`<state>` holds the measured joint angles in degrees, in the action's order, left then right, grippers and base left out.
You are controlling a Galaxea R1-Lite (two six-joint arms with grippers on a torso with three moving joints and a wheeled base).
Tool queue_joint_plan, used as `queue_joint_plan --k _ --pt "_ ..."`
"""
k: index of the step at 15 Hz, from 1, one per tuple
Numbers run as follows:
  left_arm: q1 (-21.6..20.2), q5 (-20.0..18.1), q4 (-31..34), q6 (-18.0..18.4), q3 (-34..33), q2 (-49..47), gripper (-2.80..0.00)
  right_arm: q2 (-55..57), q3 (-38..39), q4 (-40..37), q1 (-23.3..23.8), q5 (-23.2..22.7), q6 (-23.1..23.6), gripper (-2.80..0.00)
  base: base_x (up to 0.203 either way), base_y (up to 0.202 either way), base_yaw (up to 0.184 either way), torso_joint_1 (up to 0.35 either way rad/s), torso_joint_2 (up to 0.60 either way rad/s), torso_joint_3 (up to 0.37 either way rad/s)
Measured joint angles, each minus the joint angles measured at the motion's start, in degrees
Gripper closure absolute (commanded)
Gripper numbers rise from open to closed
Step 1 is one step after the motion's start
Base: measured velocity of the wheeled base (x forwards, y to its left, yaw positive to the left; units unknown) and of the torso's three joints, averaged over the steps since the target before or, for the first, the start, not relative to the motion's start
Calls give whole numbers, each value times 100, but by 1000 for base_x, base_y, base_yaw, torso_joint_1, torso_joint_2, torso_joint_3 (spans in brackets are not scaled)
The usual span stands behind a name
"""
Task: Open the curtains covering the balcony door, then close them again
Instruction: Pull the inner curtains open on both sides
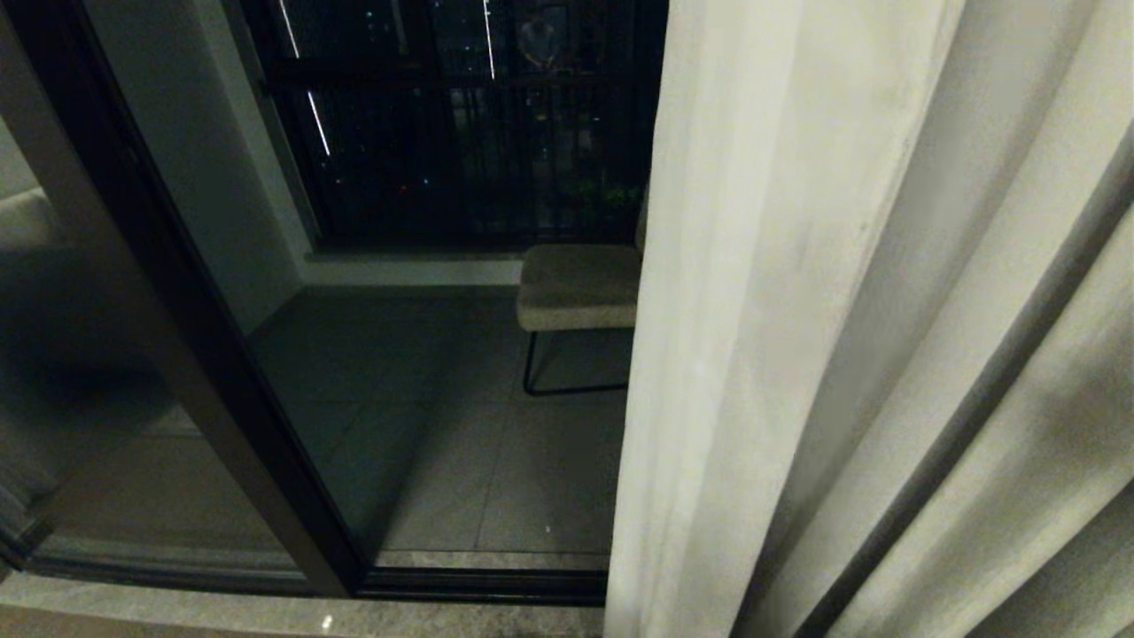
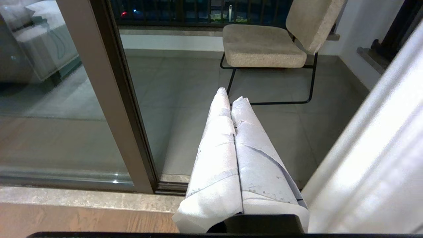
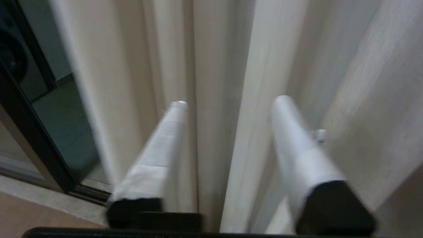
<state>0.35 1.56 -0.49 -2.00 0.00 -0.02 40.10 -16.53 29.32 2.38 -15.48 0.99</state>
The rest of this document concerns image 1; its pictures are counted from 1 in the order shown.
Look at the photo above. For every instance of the cream fabric curtain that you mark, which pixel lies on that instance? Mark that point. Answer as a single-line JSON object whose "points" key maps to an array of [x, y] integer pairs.
{"points": [[780, 354]]}

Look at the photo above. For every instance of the beige cushioned metal-leg chair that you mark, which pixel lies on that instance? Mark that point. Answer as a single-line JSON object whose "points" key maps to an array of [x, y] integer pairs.
{"points": [[576, 288]]}

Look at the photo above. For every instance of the black framed glass balcony door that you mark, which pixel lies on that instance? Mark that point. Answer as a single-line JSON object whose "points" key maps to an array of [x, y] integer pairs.
{"points": [[221, 354]]}

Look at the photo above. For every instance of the black metal balcony railing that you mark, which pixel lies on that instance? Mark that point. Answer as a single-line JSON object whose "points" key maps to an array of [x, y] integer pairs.
{"points": [[461, 133]]}

